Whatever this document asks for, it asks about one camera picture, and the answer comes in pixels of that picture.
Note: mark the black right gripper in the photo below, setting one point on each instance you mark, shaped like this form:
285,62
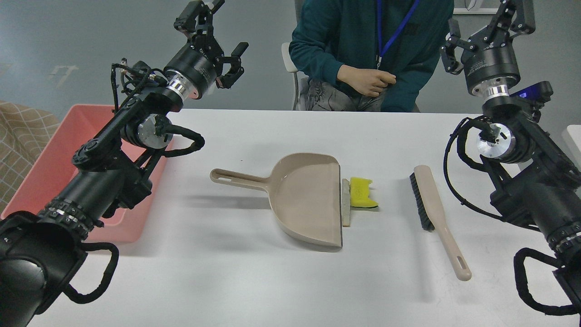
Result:
488,54

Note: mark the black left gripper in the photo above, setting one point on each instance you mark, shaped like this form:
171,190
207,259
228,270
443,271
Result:
199,63

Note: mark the beige plastic dustpan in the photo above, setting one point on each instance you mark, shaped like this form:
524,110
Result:
305,193

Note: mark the beige hand brush black bristles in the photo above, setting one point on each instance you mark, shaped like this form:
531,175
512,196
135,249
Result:
433,218

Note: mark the beige foam strip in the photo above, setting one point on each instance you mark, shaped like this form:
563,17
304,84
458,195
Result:
345,203

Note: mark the yellow sponge piece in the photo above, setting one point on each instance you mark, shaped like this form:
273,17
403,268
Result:
360,193

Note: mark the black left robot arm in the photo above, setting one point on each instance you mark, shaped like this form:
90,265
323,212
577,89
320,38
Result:
45,255

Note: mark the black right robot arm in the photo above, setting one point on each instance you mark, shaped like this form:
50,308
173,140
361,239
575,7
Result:
535,182

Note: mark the pink plastic bin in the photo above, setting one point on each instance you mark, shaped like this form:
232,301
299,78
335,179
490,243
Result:
53,170

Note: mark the person's bare hand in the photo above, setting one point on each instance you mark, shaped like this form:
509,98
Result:
367,82

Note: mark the white table base bar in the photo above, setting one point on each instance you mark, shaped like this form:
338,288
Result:
474,11

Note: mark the white office chair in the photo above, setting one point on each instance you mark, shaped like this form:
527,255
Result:
299,80

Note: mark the person in teal sweater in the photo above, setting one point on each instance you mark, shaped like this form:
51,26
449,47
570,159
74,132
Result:
402,37

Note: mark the white side table corner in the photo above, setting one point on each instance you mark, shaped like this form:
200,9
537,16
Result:
572,137

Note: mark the beige checkered cloth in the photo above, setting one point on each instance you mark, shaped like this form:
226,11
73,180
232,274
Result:
24,133

